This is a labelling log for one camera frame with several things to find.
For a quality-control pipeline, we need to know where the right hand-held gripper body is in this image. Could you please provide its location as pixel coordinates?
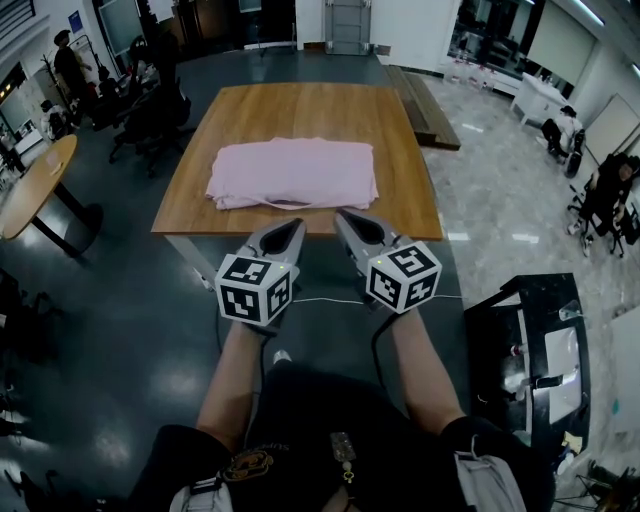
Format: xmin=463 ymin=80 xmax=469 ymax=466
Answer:
xmin=354 ymin=234 xmax=444 ymax=316

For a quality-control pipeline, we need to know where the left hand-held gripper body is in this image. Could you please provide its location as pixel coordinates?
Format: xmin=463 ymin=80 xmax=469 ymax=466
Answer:
xmin=214 ymin=253 xmax=301 ymax=337

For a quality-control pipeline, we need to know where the pink shirt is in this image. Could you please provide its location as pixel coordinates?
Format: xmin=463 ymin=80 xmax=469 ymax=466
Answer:
xmin=205 ymin=136 xmax=379 ymax=212

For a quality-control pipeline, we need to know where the person's right forearm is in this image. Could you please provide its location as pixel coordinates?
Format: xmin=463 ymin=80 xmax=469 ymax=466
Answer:
xmin=391 ymin=308 xmax=470 ymax=437

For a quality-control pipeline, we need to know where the person's left forearm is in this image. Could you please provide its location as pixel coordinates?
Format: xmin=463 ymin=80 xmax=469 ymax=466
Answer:
xmin=195 ymin=321 xmax=267 ymax=452

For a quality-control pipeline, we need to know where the white table leg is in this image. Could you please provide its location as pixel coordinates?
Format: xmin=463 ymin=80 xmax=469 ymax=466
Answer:
xmin=163 ymin=234 xmax=218 ymax=293

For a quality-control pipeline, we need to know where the dark wooden platform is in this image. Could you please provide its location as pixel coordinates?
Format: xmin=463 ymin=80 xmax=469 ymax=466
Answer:
xmin=383 ymin=63 xmax=462 ymax=151

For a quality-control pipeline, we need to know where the person's black t-shirt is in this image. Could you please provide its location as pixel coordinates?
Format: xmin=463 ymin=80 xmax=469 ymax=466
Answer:
xmin=126 ymin=361 xmax=557 ymax=512

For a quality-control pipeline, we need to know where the black ergonomic chair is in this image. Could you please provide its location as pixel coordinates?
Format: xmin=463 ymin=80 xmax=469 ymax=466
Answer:
xmin=91 ymin=36 xmax=195 ymax=180

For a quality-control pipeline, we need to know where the clear plastic bottle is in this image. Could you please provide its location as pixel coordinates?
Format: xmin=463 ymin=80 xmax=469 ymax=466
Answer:
xmin=556 ymin=298 xmax=585 ymax=322

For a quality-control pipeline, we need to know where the row of water bottles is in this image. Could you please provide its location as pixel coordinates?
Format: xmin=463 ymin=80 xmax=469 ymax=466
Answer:
xmin=446 ymin=53 xmax=497 ymax=95

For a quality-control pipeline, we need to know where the black scooter with white cover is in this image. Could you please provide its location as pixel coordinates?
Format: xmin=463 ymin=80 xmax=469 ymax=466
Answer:
xmin=539 ymin=103 xmax=588 ymax=180

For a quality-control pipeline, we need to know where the white cabinet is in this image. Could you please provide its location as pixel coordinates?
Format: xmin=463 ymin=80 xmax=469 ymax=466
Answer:
xmin=509 ymin=71 xmax=577 ymax=130

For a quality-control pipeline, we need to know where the grey folding table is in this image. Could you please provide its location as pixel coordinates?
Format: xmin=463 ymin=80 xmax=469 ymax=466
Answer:
xmin=322 ymin=0 xmax=375 ymax=56

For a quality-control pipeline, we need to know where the round wooden table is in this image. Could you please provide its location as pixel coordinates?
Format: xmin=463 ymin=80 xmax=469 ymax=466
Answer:
xmin=0 ymin=132 xmax=105 ymax=260

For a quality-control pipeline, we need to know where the white panel box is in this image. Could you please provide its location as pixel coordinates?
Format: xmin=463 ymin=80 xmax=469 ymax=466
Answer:
xmin=606 ymin=303 xmax=640 ymax=432

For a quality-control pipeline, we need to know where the beige board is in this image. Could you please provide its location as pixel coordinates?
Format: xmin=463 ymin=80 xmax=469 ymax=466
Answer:
xmin=583 ymin=91 xmax=640 ymax=162

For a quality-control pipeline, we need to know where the wooden coat rack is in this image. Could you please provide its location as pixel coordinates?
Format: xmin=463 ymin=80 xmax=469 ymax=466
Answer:
xmin=38 ymin=53 xmax=60 ymax=102

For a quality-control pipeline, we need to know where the black frame table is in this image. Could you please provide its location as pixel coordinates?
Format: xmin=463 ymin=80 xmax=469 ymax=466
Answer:
xmin=462 ymin=271 xmax=592 ymax=447

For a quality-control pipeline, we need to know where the metal keychain pendant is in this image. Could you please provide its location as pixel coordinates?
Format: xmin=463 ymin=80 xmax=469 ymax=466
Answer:
xmin=328 ymin=431 xmax=358 ymax=485

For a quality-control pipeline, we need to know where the grey shoulder strap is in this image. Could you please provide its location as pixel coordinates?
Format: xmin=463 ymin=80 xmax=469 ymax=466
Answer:
xmin=168 ymin=478 xmax=235 ymax=512
xmin=452 ymin=433 xmax=527 ymax=512

